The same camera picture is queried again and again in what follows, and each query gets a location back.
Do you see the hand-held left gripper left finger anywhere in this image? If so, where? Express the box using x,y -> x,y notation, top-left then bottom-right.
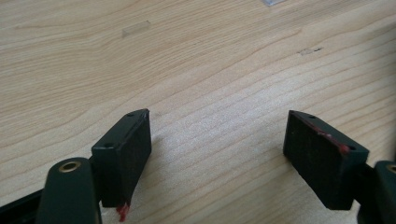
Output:
91,107 -> 153,223

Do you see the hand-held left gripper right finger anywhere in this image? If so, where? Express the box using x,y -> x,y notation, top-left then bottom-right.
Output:
282,109 -> 371,211

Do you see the clear plastic piece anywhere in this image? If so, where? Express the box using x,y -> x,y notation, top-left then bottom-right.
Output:
261,0 -> 288,7

